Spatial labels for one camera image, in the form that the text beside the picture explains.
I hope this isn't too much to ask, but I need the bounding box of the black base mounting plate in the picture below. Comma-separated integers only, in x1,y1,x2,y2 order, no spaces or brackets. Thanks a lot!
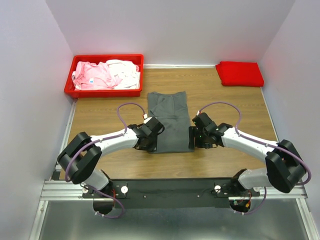
82,176,261,210

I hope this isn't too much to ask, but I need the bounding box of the white t shirt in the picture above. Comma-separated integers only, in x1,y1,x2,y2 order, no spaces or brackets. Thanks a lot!
106,59,141,90

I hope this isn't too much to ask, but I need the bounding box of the folded red t shirt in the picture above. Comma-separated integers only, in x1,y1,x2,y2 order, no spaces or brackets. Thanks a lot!
215,61,265,87

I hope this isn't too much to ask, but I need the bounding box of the pink t shirt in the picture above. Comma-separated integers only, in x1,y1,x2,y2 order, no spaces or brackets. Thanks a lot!
71,61,121,91

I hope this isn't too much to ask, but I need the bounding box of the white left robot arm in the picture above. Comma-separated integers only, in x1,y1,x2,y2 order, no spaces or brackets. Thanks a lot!
57,117,165,198

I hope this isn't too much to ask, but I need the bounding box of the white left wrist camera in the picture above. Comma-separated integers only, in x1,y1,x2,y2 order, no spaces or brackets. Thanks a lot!
142,114,152,124

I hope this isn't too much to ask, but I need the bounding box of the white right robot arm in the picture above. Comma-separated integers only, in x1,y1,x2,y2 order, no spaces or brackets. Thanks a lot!
189,112,307,196

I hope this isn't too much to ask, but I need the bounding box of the red plastic bin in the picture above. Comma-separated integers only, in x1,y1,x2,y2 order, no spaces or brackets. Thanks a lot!
64,53,144,98

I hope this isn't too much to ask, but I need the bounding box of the aluminium frame rail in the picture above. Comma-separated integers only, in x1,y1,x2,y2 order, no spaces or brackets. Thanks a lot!
29,99,312,240

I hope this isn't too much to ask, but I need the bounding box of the dark grey t shirt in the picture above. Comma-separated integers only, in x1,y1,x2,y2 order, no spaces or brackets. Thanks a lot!
147,91,194,154

